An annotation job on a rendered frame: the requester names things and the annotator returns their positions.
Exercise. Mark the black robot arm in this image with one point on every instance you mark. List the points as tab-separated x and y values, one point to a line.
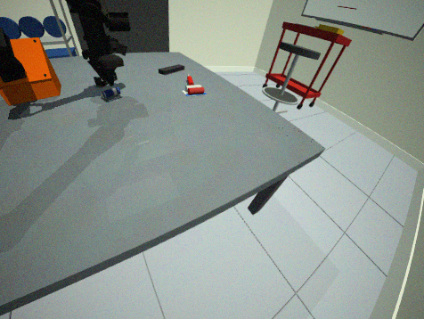
92	14

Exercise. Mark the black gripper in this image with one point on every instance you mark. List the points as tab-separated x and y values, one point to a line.
103	62

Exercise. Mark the red-handled screwdriver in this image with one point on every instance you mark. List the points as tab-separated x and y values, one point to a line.
189	78

